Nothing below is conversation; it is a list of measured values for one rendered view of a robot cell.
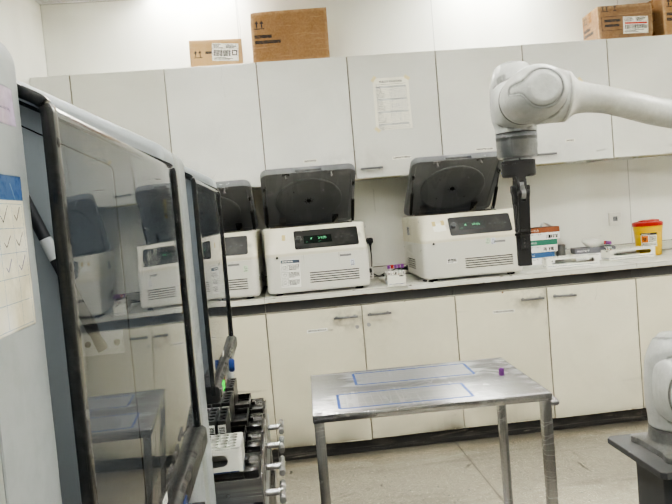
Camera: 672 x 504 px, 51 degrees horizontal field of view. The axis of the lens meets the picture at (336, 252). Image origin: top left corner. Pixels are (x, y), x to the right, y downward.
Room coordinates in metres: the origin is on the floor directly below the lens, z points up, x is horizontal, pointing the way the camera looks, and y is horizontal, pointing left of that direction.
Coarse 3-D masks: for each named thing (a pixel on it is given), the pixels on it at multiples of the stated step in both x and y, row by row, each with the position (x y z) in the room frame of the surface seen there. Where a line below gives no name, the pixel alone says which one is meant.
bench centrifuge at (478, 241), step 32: (416, 160) 3.95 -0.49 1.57; (448, 160) 3.96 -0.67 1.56; (480, 160) 3.96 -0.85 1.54; (416, 192) 4.16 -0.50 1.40; (448, 192) 4.19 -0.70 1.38; (480, 192) 4.22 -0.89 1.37; (416, 224) 3.91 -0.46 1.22; (448, 224) 3.84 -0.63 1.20; (480, 224) 3.84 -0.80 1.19; (512, 224) 3.85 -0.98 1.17; (416, 256) 3.98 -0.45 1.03; (448, 256) 3.79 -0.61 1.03; (480, 256) 3.80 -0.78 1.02; (512, 256) 3.82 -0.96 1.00
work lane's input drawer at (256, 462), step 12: (252, 456) 1.45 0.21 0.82; (252, 468) 1.38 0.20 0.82; (216, 480) 1.36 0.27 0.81; (228, 480) 1.35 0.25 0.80; (240, 480) 1.35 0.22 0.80; (252, 480) 1.35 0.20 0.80; (264, 480) 1.44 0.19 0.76; (216, 492) 1.35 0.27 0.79; (228, 492) 1.35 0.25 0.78; (240, 492) 1.35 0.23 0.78; (252, 492) 1.35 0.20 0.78; (264, 492) 1.40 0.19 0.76; (276, 492) 1.42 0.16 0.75
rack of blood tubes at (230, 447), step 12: (240, 432) 1.46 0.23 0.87; (216, 444) 1.40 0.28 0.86; (228, 444) 1.39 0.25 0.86; (240, 444) 1.38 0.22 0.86; (216, 456) 1.46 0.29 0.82; (228, 456) 1.37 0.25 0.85; (240, 456) 1.37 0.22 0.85; (216, 468) 1.37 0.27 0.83; (228, 468) 1.37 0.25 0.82; (240, 468) 1.37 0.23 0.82
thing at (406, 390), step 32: (320, 384) 2.02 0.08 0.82; (352, 384) 1.98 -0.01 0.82; (384, 384) 1.95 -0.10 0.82; (416, 384) 1.92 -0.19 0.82; (448, 384) 1.89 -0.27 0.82; (480, 384) 1.86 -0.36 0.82; (512, 384) 1.83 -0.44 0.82; (320, 416) 1.70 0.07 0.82; (352, 416) 1.70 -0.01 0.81; (384, 416) 1.71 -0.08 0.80; (544, 416) 1.73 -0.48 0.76; (320, 448) 1.70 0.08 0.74; (544, 448) 1.73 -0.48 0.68; (320, 480) 1.70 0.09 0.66
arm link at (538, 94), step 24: (528, 72) 1.35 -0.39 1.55; (552, 72) 1.33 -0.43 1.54; (504, 96) 1.43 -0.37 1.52; (528, 96) 1.34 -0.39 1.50; (552, 96) 1.33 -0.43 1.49; (576, 96) 1.38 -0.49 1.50; (600, 96) 1.40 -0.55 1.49; (624, 96) 1.43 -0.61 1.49; (648, 96) 1.49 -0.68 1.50; (528, 120) 1.41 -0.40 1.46; (552, 120) 1.40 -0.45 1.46; (648, 120) 1.51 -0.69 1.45
